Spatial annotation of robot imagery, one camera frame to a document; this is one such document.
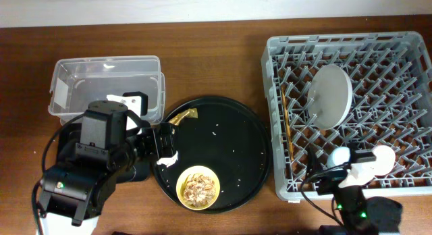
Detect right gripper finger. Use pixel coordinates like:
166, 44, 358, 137
347, 142, 377, 163
306, 145, 319, 176

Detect blue cup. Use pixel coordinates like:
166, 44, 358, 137
326, 147, 350, 168

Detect white tissue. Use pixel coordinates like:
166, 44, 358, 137
156, 151, 178, 167

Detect pink cup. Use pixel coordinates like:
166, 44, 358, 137
372, 145, 396, 176

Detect gold foil wrapper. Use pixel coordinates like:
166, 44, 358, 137
168, 108, 198, 126

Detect yellow bowl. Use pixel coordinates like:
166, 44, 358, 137
176, 165, 221, 211

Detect food scraps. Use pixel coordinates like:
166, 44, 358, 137
182, 173, 216, 208

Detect grey round plate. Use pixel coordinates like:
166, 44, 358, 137
307, 64, 353, 130

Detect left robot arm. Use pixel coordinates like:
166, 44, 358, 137
31, 101, 178, 234

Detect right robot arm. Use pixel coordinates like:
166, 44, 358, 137
300, 143, 403, 234

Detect grey dishwasher rack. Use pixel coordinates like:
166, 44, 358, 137
261, 32, 431, 203

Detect round black serving tray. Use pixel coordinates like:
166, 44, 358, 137
152, 96, 273, 214

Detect black rectangular tray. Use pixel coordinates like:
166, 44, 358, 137
55, 123, 151, 184

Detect clear plastic storage bin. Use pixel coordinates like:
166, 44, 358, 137
48, 55, 165, 125

